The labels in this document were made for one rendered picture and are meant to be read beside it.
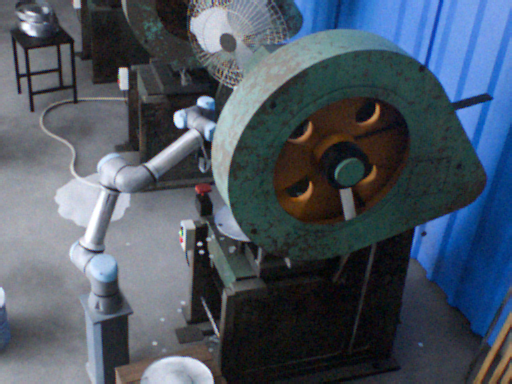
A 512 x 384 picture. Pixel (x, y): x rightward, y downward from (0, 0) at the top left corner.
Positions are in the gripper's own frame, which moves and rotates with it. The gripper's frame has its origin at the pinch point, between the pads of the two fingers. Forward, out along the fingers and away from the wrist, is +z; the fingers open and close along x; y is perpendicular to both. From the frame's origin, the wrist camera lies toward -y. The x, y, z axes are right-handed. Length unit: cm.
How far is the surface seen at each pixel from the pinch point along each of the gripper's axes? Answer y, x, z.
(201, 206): -6.6, 2.9, 15.1
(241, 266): -46, -4, 20
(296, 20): 96, -82, -32
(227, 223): -32.8, -0.8, 6.7
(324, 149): -77, -17, -53
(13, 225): 95, 90, 85
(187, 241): -12.9, 10.9, 29.5
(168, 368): -71, 34, 47
